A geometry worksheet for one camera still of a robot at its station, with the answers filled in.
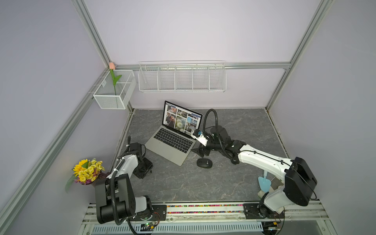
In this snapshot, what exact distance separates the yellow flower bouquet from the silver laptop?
0.36m

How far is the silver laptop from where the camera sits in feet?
3.16

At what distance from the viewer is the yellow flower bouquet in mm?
632
